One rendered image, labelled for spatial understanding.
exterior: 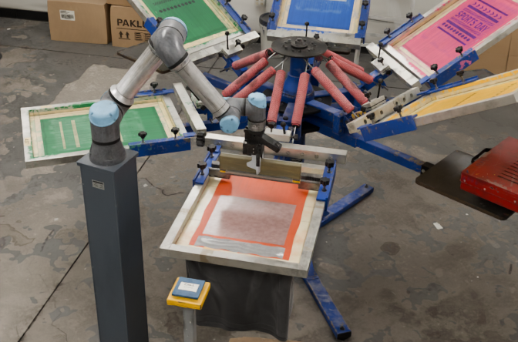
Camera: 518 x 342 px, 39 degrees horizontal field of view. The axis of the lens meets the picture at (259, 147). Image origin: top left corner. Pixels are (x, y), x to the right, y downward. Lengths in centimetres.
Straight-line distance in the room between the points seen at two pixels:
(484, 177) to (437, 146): 255
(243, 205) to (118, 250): 57
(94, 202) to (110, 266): 33
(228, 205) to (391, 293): 143
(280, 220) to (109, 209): 72
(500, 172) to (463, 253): 143
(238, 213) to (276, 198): 21
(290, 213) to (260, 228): 17
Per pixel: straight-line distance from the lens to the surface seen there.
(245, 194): 328
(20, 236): 482
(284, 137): 352
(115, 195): 308
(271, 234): 304
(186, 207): 314
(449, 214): 505
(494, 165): 341
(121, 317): 351
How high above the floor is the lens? 275
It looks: 29 degrees down
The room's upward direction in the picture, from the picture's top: 1 degrees clockwise
